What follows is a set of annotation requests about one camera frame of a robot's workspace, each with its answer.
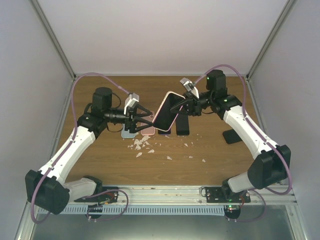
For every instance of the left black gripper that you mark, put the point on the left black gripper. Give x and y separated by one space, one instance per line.
130 124

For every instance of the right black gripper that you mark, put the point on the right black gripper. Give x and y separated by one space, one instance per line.
192 106

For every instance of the black phone from blue case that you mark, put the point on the black phone from blue case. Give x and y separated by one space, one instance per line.
182 125

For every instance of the pink phone case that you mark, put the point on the pink phone case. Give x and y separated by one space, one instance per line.
150 130

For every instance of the purple black phone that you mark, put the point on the purple black phone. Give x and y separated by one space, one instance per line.
164 133

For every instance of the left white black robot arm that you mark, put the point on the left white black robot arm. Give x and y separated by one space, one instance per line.
89 126

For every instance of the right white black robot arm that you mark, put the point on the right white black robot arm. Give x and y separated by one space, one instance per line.
271 161

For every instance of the phone in black case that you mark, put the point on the phone in black case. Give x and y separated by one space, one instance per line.
231 137

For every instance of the white debris flakes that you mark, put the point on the white debris flakes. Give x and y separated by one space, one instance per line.
163 149

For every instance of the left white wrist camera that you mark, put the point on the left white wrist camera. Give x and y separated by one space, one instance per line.
130 102

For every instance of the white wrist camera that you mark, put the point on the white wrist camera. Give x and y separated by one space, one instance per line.
190 87
130 102

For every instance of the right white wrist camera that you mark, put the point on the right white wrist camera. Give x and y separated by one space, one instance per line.
190 87

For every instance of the aluminium front rail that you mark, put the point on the aluminium front rail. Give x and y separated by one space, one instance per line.
160 193

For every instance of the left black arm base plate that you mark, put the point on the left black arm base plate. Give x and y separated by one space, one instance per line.
107 198

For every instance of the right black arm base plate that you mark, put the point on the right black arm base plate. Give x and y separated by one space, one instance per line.
215 195

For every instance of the grey slotted cable duct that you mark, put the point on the grey slotted cable duct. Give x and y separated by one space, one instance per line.
198 210

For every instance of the right aluminium corner post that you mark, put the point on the right aluminium corner post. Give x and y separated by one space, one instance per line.
284 13

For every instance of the aluminium corner post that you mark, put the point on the aluminium corner post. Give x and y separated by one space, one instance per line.
284 13
52 36

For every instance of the left aluminium corner post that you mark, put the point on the left aluminium corner post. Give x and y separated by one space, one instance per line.
52 36

